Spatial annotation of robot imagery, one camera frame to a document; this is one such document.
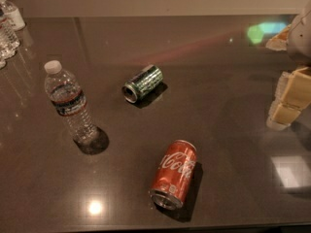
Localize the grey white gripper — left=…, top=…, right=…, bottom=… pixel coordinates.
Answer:
left=265, top=1, right=311, bottom=131

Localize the green soda can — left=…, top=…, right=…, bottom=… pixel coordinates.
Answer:
left=121, top=65, right=163, bottom=103

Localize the red Coca-Cola can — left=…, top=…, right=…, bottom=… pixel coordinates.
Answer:
left=150, top=140, right=197, bottom=211

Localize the clear plastic water bottle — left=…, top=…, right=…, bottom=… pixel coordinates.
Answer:
left=44, top=60, right=98, bottom=146

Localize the clear water bottle at edge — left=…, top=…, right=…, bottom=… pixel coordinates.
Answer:
left=0, top=9, right=20, bottom=59

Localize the white-labelled bottle at back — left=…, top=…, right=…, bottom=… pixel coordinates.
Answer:
left=0, top=0, right=25, bottom=31

